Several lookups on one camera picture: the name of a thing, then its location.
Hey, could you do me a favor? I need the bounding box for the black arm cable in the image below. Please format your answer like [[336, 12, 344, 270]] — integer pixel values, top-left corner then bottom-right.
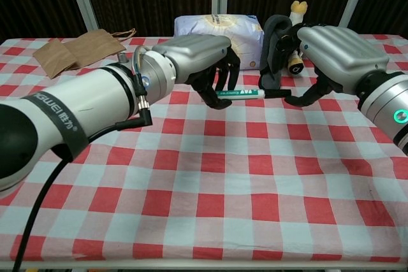
[[11, 108, 154, 272]]

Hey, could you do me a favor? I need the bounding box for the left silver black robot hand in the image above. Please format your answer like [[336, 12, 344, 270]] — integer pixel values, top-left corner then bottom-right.
[[152, 34, 242, 110]]

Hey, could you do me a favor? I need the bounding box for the white tissue pack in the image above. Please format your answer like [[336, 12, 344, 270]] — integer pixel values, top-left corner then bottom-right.
[[174, 13, 265, 71]]

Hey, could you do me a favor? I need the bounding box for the brown paper bag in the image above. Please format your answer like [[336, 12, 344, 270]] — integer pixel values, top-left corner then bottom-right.
[[33, 28, 137, 79]]

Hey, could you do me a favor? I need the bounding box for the white yellow plush toy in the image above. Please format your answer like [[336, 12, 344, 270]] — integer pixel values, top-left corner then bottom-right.
[[286, 0, 309, 77]]

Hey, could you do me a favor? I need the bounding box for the black marker cap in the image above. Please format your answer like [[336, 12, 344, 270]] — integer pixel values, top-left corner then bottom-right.
[[263, 89, 291, 99]]

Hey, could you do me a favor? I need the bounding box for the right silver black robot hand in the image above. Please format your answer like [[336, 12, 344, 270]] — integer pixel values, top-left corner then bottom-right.
[[277, 23, 390, 109]]

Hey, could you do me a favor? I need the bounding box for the red white checkered tablecloth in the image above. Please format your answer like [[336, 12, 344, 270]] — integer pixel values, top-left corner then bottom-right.
[[0, 34, 408, 264]]

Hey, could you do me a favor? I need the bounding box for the green white marker pen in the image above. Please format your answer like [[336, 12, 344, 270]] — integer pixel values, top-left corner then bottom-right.
[[215, 89, 266, 101]]

